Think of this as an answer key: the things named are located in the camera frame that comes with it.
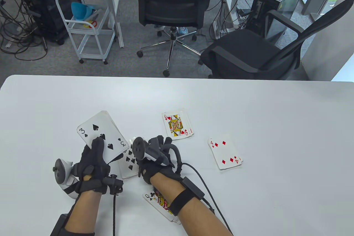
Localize black forearm strap with box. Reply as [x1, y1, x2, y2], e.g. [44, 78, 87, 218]
[168, 177, 205, 216]
[50, 214, 69, 236]

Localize person's right forearm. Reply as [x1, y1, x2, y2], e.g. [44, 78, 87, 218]
[150, 172, 233, 236]

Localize black glass computer tower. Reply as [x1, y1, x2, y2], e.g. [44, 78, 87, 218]
[245, 0, 303, 41]

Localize tangle of black floor cables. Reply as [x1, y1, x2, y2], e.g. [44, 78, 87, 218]
[0, 0, 49, 61]

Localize white power strip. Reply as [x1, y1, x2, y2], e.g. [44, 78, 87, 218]
[235, 8, 251, 21]

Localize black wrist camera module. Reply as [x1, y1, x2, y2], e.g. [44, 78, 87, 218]
[102, 174, 124, 195]
[149, 136, 173, 155]

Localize black mesh office chair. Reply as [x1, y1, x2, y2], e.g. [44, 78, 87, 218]
[200, 0, 354, 80]
[132, 0, 215, 77]

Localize deck of playing cards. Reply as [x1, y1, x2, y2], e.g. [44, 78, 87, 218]
[77, 111, 130, 164]

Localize person's right hand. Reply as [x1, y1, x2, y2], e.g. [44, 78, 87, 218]
[138, 159, 183, 185]

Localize person's left forearm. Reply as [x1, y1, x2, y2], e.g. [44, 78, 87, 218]
[65, 192, 103, 236]

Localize four of diamonds playing card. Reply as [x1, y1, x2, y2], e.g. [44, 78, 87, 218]
[207, 134, 243, 170]

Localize blue plastic funnel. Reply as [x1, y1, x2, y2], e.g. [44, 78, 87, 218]
[71, 2, 96, 21]

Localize grey white VR controller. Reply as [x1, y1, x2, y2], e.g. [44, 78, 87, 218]
[132, 136, 170, 168]
[53, 159, 80, 199]

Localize pile of club playing cards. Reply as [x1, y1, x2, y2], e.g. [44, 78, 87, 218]
[143, 189, 181, 225]

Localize pile of heart playing cards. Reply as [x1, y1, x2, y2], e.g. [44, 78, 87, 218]
[162, 108, 194, 140]

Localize hanging black cables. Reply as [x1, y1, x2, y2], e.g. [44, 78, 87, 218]
[203, 0, 251, 40]

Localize person's left hand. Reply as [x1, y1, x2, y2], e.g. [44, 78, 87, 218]
[73, 137, 124, 194]

